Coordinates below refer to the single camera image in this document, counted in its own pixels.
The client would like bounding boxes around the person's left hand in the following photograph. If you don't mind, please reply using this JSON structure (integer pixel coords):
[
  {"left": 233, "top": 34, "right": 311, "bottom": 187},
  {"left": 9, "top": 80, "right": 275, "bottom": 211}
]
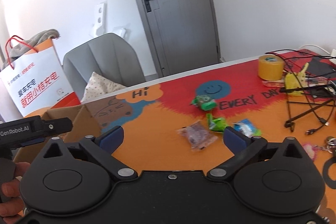
[{"left": 0, "top": 162, "right": 30, "bottom": 223}]

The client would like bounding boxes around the blue snack packet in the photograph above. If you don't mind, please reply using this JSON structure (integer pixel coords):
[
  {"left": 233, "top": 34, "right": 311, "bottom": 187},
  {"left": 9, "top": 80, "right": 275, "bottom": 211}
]
[{"left": 233, "top": 119, "right": 262, "bottom": 138}]

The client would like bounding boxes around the clear brown snack packet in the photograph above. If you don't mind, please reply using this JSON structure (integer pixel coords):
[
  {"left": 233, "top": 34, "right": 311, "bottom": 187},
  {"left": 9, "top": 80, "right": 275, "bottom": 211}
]
[{"left": 177, "top": 121, "right": 218, "bottom": 150}]

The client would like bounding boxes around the white wall bracket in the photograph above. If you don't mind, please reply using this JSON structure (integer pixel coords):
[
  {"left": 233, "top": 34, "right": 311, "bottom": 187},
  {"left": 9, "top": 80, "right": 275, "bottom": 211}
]
[{"left": 90, "top": 2, "right": 106, "bottom": 38}]

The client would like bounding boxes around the colourful cartoon table mat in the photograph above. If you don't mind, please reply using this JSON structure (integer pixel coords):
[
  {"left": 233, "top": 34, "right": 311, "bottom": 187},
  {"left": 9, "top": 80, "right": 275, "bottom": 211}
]
[{"left": 84, "top": 49, "right": 336, "bottom": 222}]

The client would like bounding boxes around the cardboard box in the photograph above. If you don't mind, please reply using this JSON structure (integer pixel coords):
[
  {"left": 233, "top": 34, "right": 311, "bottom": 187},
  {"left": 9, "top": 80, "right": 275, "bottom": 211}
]
[{"left": 12, "top": 103, "right": 103, "bottom": 164}]

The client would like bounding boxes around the yellow tape roll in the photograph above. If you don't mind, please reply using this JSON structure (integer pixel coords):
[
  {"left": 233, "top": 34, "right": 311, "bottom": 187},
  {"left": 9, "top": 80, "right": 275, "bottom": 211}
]
[{"left": 258, "top": 55, "right": 284, "bottom": 81}]

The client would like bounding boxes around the grey door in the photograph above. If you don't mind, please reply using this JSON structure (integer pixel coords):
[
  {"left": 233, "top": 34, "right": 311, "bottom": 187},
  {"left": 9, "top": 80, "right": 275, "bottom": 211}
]
[{"left": 136, "top": 0, "right": 220, "bottom": 77}]

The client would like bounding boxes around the yellow plastic bag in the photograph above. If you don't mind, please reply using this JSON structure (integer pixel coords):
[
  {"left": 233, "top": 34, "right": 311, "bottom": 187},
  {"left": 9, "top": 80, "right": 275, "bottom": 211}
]
[{"left": 284, "top": 63, "right": 309, "bottom": 90}]

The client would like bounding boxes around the grey blanket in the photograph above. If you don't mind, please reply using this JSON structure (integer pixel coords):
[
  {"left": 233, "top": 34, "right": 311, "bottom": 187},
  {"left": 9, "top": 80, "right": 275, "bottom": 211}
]
[{"left": 2, "top": 29, "right": 60, "bottom": 69}]

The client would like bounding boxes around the white orange paper bag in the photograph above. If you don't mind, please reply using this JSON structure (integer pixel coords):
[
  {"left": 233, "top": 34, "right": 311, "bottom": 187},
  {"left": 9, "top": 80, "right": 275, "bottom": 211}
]
[{"left": 1, "top": 39, "right": 80, "bottom": 117}]

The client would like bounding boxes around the pink pompom keychain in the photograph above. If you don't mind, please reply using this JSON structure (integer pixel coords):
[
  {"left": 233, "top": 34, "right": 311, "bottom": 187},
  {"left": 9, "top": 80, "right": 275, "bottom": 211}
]
[{"left": 302, "top": 144, "right": 317, "bottom": 161}]

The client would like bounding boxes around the green candy packet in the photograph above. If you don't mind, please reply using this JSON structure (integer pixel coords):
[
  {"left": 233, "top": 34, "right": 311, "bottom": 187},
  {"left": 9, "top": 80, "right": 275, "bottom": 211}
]
[
  {"left": 206, "top": 113, "right": 228, "bottom": 132},
  {"left": 191, "top": 94, "right": 217, "bottom": 111}
]

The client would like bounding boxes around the black usb cable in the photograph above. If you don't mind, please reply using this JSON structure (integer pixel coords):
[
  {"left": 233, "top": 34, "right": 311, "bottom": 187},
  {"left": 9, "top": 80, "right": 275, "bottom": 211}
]
[{"left": 265, "top": 49, "right": 336, "bottom": 135}]

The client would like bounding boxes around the dotted cream cushion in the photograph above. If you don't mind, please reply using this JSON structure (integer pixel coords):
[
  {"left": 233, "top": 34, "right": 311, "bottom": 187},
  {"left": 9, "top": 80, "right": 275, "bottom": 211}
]
[{"left": 81, "top": 72, "right": 126, "bottom": 103}]

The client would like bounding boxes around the grey chair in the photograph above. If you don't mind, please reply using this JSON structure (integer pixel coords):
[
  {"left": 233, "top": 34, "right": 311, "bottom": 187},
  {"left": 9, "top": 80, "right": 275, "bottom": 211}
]
[{"left": 63, "top": 33, "right": 146, "bottom": 99}]

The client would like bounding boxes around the black wire stand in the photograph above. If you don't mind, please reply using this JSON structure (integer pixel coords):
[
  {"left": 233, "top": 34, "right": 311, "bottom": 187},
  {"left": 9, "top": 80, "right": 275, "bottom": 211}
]
[{"left": 279, "top": 84, "right": 336, "bottom": 132}]

